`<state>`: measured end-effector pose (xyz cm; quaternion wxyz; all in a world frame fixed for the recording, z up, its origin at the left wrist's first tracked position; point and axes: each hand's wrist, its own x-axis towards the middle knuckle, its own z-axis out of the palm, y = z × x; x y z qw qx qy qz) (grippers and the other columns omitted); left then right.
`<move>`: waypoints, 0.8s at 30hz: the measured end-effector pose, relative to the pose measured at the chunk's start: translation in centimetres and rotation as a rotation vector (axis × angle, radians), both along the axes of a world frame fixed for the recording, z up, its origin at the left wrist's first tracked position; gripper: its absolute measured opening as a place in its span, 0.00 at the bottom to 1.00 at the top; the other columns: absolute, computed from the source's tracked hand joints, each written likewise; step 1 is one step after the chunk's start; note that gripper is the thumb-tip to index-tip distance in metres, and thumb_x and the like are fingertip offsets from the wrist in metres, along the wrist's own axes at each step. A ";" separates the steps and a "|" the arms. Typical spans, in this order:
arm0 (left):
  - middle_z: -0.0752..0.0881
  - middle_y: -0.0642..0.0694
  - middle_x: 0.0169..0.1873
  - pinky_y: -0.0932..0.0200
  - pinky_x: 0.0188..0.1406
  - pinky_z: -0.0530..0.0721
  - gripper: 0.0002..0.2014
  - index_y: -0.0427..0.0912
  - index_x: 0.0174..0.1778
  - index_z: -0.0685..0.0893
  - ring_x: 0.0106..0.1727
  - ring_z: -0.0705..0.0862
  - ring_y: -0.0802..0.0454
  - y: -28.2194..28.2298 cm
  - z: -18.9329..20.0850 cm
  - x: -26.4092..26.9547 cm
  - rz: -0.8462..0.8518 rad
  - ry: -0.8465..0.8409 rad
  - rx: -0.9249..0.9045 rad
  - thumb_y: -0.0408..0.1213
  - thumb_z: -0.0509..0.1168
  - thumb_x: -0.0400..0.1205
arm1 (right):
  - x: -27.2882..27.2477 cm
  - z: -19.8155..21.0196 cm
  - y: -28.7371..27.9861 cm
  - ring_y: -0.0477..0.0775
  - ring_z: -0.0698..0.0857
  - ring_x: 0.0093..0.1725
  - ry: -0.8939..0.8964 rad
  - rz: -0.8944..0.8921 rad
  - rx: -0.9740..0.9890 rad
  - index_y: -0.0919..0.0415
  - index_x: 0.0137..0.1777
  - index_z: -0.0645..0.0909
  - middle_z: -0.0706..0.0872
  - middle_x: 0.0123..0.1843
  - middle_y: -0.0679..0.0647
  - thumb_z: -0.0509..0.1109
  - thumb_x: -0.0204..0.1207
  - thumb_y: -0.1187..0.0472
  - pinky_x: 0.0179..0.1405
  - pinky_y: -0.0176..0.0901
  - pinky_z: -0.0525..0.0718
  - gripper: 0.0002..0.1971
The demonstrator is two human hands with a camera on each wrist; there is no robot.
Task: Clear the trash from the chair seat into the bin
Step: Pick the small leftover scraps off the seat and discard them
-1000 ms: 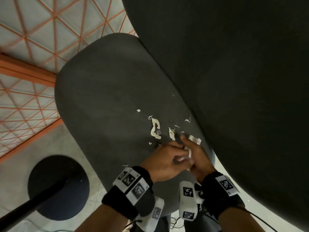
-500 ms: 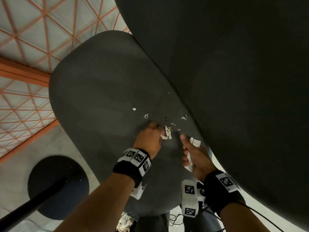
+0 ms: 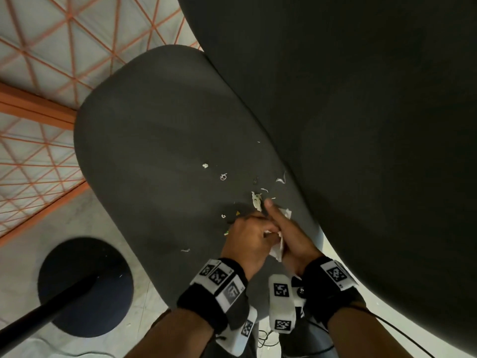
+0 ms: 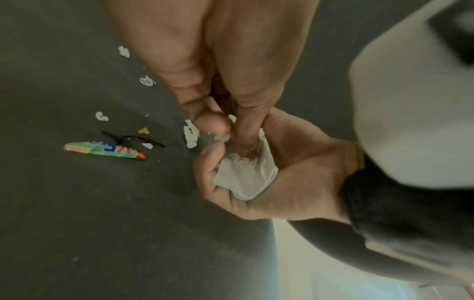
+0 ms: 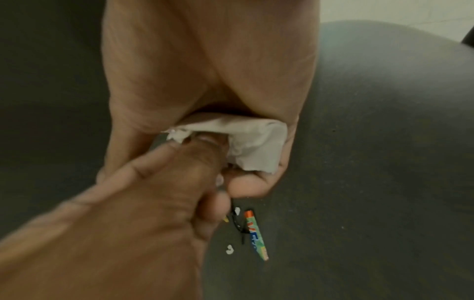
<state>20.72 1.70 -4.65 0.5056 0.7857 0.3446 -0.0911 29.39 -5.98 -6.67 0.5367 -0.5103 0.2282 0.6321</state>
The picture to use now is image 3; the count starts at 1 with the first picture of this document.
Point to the person's left hand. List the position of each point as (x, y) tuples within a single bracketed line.
[(246, 242)]

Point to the person's right hand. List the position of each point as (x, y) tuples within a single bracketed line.
[(298, 249)]

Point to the white paper napkin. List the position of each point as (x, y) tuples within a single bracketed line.
[(277, 253)]

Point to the shredded paper trash pile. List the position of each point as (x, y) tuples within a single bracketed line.
[(256, 200)]

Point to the grey upholstered chair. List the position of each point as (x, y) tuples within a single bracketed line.
[(149, 145)]

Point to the person's left forearm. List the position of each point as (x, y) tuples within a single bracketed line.
[(175, 339)]

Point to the person's right forearm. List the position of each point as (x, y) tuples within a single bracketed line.
[(365, 339)]

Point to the black right wristband with markers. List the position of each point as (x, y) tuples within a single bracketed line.
[(328, 294)]

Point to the black wristband with markers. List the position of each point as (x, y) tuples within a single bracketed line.
[(201, 305), (328, 294)]

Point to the black left wristband with markers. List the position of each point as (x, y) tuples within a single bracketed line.
[(201, 305)]

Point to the orange mesh fence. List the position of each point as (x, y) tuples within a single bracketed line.
[(56, 52)]

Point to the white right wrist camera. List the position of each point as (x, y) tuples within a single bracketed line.
[(283, 305)]

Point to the white table black pedestal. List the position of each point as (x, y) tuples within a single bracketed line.
[(85, 264)]

